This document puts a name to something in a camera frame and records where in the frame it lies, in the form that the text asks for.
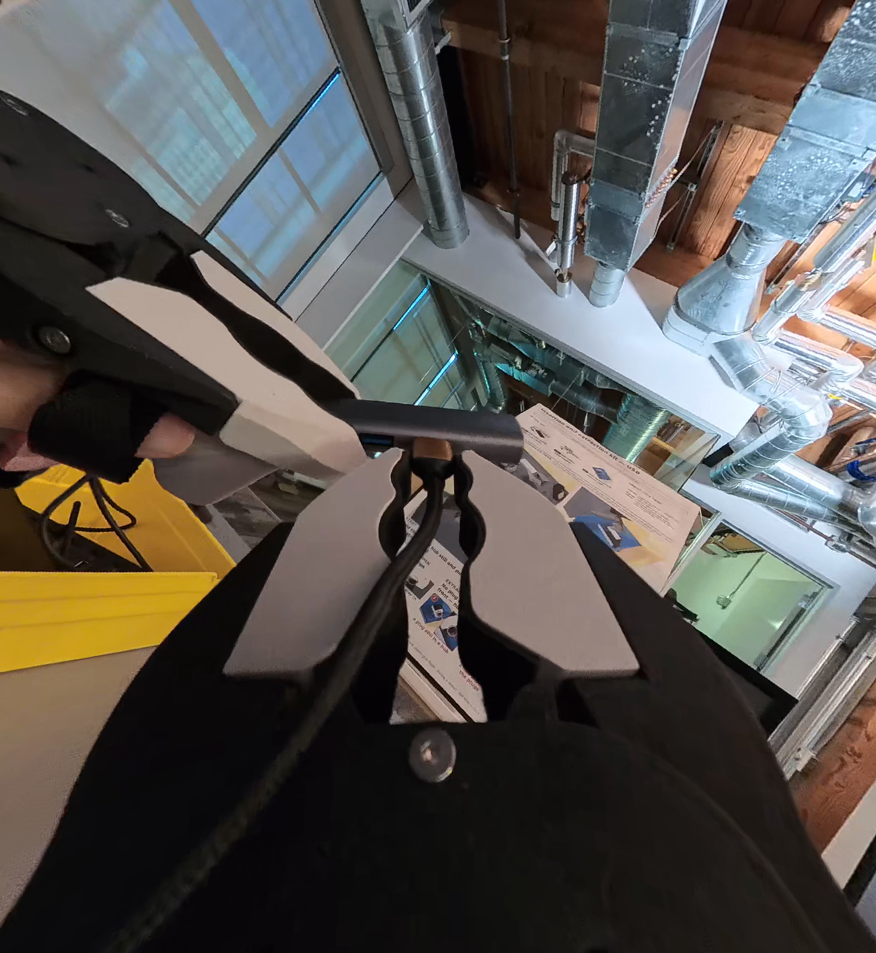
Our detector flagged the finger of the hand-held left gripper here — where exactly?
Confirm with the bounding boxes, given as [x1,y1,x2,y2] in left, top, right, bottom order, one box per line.
[85,277,367,507]
[190,249,357,400]

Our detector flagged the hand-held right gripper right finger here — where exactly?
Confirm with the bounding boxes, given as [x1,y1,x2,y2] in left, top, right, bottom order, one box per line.
[458,455,644,683]

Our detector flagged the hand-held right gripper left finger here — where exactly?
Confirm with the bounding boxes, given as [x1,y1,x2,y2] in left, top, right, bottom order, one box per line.
[222,455,412,686]

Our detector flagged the orange plug usb cable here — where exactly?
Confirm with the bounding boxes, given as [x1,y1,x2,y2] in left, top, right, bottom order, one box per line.
[103,440,454,953]

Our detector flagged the slim grey usb hub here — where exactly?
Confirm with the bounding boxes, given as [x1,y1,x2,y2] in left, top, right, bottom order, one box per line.
[327,400,525,466]

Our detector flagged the yellow plastic bin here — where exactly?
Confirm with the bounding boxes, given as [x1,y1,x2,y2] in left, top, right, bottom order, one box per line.
[0,462,238,681]

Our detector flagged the person's left hand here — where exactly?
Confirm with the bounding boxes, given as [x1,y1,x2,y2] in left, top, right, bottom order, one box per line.
[0,321,201,480]

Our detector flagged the instruction poster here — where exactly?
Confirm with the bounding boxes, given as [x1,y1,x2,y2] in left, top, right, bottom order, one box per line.
[401,403,704,726]

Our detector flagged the narrow glass window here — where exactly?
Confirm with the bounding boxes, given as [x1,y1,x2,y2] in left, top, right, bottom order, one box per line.
[327,261,498,410]

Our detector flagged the large glass window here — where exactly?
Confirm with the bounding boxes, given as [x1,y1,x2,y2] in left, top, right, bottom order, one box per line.
[0,0,387,299]

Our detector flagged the silver ventilation duct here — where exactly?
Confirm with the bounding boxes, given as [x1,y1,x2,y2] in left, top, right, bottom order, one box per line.
[550,0,876,574]
[364,0,472,250]

